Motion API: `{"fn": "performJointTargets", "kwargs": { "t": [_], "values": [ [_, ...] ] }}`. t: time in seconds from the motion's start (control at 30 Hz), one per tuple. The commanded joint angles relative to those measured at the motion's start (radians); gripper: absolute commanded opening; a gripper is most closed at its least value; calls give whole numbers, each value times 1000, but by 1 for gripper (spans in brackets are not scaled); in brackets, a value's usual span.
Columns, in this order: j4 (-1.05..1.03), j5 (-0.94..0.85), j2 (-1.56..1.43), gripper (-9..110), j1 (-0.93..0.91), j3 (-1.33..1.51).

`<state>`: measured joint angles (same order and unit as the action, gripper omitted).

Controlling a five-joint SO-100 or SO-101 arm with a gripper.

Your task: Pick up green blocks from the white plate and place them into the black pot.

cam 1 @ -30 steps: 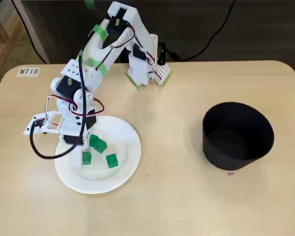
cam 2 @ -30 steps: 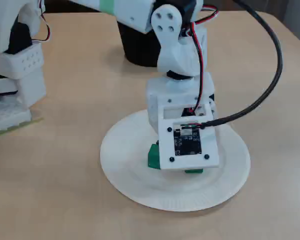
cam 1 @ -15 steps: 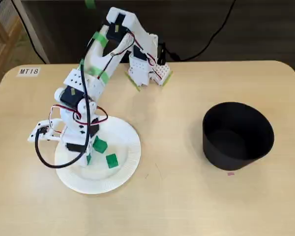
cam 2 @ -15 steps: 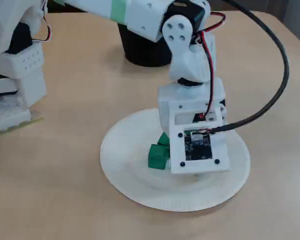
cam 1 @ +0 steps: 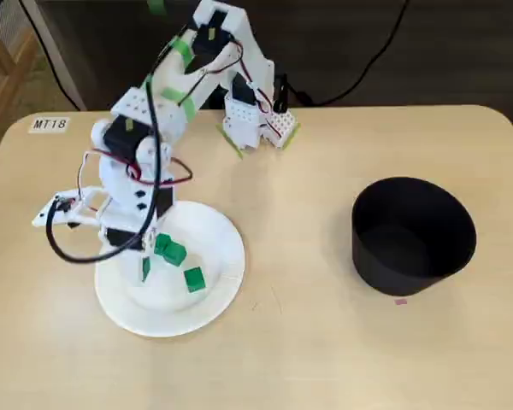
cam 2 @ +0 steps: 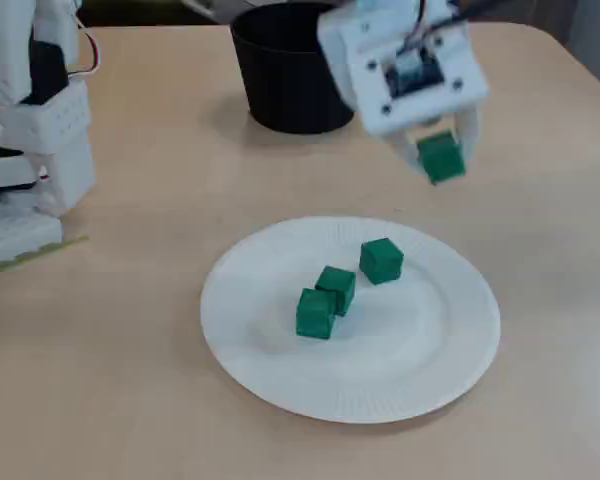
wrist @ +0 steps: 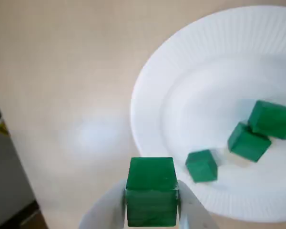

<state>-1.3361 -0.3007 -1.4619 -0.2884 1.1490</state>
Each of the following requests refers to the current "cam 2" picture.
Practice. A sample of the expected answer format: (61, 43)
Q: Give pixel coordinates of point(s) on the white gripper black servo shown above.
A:
(472, 131)

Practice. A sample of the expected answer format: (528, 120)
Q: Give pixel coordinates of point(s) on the green cube block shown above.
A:
(314, 315)
(341, 287)
(381, 262)
(442, 159)

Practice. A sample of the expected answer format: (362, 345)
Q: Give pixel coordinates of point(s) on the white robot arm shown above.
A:
(55, 150)

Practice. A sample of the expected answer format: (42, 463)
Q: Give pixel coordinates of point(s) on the black round pot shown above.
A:
(285, 85)

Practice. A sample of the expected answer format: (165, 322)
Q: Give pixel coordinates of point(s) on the white paper plate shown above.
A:
(405, 360)

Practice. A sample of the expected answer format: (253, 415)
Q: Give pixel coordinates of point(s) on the wrist camera on white mount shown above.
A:
(415, 75)

